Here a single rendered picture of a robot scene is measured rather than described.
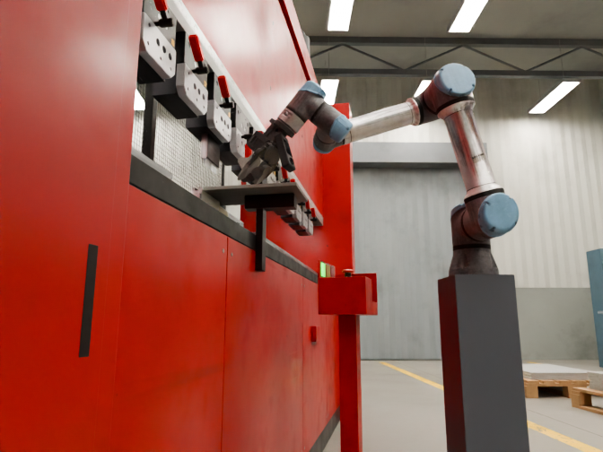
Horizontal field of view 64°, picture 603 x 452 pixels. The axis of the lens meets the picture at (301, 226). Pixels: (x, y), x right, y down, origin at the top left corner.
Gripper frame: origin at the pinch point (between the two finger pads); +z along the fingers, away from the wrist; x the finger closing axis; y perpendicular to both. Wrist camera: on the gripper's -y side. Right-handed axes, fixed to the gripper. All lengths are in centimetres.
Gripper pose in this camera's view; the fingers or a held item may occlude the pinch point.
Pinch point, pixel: (248, 182)
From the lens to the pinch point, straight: 145.9
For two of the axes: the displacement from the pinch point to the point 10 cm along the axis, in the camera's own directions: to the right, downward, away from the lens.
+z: -6.3, 7.8, 0.4
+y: -6.4, -5.5, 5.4
